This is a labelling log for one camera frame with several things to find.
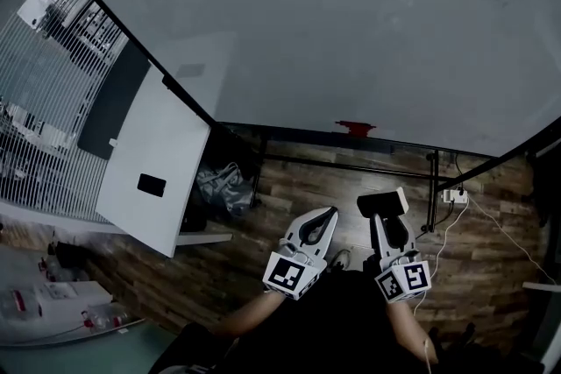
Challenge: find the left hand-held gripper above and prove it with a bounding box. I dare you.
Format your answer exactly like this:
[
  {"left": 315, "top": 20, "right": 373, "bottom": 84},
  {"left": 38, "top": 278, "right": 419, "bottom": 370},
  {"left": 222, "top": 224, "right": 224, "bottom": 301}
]
[{"left": 261, "top": 206, "right": 340, "bottom": 302}]

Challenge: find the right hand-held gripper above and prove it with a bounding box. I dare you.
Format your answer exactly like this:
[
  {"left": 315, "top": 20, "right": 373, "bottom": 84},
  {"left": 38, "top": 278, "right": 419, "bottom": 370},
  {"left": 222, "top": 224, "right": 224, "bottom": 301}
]
[{"left": 372, "top": 213, "right": 433, "bottom": 305}]

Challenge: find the black and white whiteboard eraser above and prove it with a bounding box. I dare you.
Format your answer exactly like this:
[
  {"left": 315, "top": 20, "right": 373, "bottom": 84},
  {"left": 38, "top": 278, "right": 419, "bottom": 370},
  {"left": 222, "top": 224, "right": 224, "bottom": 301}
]
[{"left": 357, "top": 187, "right": 408, "bottom": 218}]

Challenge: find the person's right forearm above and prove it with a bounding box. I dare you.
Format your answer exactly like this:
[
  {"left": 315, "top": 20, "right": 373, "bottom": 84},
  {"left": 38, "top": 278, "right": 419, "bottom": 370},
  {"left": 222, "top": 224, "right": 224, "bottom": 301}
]
[{"left": 385, "top": 300, "right": 439, "bottom": 367}]

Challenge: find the person's left forearm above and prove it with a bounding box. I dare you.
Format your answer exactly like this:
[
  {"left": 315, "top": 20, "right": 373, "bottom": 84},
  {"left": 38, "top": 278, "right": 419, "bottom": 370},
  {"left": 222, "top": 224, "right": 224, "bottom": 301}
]
[{"left": 214, "top": 291, "right": 284, "bottom": 338}]

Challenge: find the large black-framed whiteboard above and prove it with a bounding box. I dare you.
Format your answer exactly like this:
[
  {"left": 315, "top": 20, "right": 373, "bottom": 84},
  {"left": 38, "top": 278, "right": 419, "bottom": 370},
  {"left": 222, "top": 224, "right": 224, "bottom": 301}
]
[{"left": 46, "top": 0, "right": 561, "bottom": 159}]

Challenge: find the person's white shoe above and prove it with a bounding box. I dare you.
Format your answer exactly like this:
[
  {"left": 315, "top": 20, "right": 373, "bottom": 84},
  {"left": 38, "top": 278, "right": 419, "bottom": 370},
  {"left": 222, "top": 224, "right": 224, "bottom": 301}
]
[{"left": 328, "top": 248, "right": 354, "bottom": 272}]

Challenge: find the white power strip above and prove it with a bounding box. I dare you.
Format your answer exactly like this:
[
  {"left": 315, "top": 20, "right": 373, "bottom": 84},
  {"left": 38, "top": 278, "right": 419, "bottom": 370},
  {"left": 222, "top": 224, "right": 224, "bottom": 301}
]
[{"left": 442, "top": 187, "right": 470, "bottom": 204}]

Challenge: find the grey handbag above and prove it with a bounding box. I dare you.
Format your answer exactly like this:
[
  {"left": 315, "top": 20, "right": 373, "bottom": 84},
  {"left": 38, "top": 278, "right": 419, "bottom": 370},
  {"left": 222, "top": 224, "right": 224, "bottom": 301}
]
[{"left": 195, "top": 161, "right": 255, "bottom": 215}]

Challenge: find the person in black trousers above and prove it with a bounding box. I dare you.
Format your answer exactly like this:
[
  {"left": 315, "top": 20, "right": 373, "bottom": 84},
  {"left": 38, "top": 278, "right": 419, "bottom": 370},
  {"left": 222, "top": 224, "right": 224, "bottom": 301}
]
[{"left": 148, "top": 266, "right": 439, "bottom": 374}]

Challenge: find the black office chair base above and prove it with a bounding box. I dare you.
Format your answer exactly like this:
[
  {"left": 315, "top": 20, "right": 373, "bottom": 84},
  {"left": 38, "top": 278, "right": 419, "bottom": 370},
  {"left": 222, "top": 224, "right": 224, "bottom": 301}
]
[{"left": 427, "top": 321, "right": 479, "bottom": 351}]

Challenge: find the red magnetic strip patch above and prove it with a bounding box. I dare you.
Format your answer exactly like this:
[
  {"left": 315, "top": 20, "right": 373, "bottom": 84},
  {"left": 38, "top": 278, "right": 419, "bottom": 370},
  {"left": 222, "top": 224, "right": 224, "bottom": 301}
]
[{"left": 335, "top": 120, "right": 377, "bottom": 138}]

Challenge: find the white side table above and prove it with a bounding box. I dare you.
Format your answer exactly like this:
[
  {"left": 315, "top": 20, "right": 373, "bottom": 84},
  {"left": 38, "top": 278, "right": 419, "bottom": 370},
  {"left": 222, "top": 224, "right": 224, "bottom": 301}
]
[{"left": 521, "top": 280, "right": 561, "bottom": 373}]

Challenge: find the black phone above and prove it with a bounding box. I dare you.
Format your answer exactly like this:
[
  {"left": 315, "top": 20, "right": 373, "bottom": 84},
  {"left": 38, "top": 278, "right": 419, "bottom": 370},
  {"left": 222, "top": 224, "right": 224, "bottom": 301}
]
[{"left": 136, "top": 173, "right": 167, "bottom": 198}]

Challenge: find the white desk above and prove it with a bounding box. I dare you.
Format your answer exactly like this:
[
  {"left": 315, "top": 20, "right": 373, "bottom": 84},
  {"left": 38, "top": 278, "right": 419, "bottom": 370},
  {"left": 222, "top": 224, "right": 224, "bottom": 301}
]
[{"left": 96, "top": 67, "right": 233, "bottom": 258}]

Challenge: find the clear bottle red label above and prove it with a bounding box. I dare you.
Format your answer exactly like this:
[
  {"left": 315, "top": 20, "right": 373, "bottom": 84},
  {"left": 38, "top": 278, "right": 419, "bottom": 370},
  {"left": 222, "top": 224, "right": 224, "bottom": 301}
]
[
  {"left": 81, "top": 304, "right": 131, "bottom": 332},
  {"left": 0, "top": 286, "right": 44, "bottom": 321}
]

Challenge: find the white cardboard box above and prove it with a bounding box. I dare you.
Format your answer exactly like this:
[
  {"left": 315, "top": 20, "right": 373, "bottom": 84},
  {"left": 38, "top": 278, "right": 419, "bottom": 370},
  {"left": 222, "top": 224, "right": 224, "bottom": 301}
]
[{"left": 37, "top": 280, "right": 114, "bottom": 313}]

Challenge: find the black desk divider panel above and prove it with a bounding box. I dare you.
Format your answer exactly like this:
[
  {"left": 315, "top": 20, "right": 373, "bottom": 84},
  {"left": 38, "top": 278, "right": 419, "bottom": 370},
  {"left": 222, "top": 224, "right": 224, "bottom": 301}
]
[{"left": 77, "top": 41, "right": 153, "bottom": 161}]

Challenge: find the light grey table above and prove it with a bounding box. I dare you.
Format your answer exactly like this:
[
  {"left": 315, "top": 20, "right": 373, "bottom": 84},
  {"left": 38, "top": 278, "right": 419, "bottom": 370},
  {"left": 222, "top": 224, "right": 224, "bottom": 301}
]
[{"left": 0, "top": 244, "right": 148, "bottom": 349}]

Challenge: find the striped glass partition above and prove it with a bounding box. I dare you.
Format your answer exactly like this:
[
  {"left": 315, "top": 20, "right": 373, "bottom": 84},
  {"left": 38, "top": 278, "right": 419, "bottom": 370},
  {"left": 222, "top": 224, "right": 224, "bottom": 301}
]
[{"left": 0, "top": 0, "right": 132, "bottom": 229}]

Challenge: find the black cable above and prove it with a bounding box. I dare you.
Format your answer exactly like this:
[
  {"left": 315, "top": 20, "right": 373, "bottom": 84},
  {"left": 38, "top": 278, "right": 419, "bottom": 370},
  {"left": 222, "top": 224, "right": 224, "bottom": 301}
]
[
  {"left": 414, "top": 201, "right": 455, "bottom": 240},
  {"left": 453, "top": 152, "right": 466, "bottom": 192}
]

